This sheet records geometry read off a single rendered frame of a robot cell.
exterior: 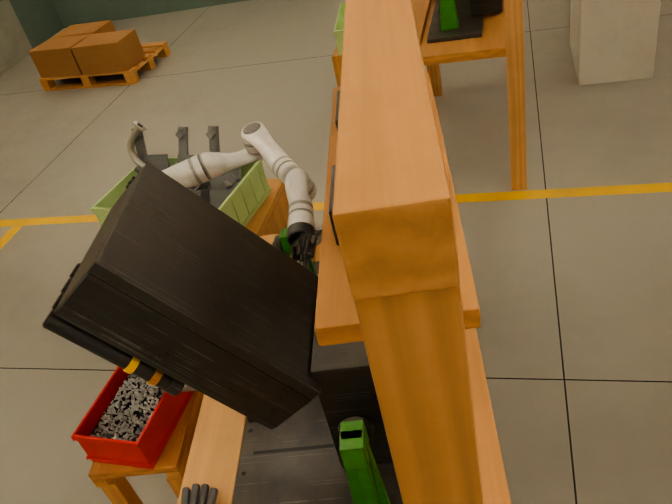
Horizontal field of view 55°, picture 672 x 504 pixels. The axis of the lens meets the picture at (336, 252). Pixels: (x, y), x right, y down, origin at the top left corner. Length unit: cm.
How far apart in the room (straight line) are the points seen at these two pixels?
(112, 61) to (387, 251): 680
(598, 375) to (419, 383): 234
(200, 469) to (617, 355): 192
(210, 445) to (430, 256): 131
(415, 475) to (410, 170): 36
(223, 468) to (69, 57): 625
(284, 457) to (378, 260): 119
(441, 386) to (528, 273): 278
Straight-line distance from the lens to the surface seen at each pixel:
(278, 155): 196
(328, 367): 134
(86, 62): 742
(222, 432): 176
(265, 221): 268
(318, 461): 163
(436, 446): 70
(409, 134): 57
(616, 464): 268
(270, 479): 163
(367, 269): 51
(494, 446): 113
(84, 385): 354
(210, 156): 211
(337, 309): 100
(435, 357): 59
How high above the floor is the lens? 220
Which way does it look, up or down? 37 degrees down
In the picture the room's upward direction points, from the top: 14 degrees counter-clockwise
